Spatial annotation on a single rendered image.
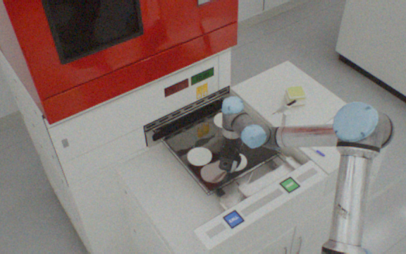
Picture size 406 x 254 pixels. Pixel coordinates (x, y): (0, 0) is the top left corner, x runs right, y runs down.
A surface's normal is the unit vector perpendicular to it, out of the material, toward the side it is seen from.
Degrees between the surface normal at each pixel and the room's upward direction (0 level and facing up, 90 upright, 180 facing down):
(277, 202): 0
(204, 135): 0
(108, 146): 90
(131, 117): 90
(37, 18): 90
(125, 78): 90
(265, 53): 0
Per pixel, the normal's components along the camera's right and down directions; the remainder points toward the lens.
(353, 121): -0.62, -0.33
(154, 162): -0.03, -0.70
